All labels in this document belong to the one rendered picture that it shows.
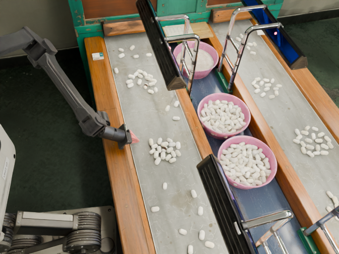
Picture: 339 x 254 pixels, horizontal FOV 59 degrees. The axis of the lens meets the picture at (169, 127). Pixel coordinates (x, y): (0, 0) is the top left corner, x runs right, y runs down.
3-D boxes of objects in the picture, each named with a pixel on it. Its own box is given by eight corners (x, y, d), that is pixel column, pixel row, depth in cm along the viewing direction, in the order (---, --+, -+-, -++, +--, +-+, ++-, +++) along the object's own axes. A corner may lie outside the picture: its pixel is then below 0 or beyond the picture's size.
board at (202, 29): (162, 44, 180) (162, 42, 179) (156, 28, 188) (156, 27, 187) (213, 37, 187) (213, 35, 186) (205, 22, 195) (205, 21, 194)
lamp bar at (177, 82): (167, 91, 120) (168, 78, 114) (135, 4, 154) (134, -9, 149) (186, 88, 121) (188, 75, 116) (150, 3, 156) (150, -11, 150)
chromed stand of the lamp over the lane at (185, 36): (158, 110, 161) (161, 42, 125) (149, 83, 172) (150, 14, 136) (191, 104, 165) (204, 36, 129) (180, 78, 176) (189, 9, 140)
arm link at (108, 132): (96, 139, 124) (104, 130, 121) (93, 127, 128) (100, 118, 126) (110, 142, 128) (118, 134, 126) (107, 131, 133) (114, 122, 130)
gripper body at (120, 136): (126, 124, 135) (113, 119, 130) (131, 142, 129) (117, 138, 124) (118, 132, 138) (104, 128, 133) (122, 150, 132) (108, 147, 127)
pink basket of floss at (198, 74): (203, 89, 172) (205, 77, 164) (163, 71, 179) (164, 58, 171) (223, 64, 186) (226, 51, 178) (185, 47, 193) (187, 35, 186)
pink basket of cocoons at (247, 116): (218, 153, 147) (222, 143, 139) (184, 118, 159) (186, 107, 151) (256, 129, 157) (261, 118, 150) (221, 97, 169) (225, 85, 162)
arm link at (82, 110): (23, 54, 123) (41, 37, 120) (33, 56, 128) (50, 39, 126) (83, 139, 120) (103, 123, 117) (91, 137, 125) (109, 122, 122)
